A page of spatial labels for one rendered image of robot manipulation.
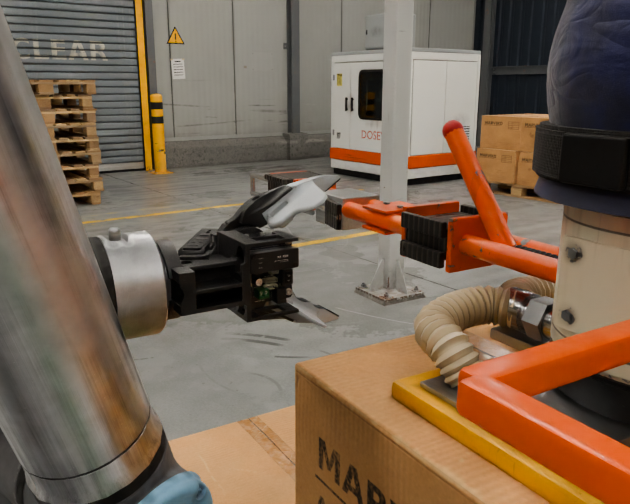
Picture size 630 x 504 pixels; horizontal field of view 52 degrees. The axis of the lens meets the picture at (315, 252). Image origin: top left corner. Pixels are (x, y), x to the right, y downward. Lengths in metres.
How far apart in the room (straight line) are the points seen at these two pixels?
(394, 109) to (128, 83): 6.78
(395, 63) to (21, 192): 3.47
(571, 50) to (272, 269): 0.29
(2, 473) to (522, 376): 0.38
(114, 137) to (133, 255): 9.49
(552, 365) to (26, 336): 0.29
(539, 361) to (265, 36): 10.94
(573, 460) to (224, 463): 1.03
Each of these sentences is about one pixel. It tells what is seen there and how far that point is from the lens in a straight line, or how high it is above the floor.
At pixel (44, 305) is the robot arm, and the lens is 0.36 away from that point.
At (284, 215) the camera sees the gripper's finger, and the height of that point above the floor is 1.12.
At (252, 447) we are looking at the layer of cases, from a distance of 1.34.
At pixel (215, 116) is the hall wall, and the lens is 10.76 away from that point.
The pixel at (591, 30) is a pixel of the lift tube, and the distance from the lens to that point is 0.50.
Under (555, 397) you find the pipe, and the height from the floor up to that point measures 1.00.
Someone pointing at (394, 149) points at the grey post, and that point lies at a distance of 3.76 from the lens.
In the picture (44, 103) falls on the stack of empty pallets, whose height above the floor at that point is 1.07.
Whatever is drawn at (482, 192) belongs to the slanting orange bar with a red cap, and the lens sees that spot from 0.70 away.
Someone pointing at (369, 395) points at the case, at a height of 0.95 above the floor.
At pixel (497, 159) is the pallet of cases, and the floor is 0.41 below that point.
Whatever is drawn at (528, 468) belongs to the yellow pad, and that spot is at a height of 0.96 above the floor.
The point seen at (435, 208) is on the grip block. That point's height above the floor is 1.10.
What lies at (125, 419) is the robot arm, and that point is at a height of 1.04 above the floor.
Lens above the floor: 1.24
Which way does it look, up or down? 14 degrees down
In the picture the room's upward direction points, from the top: straight up
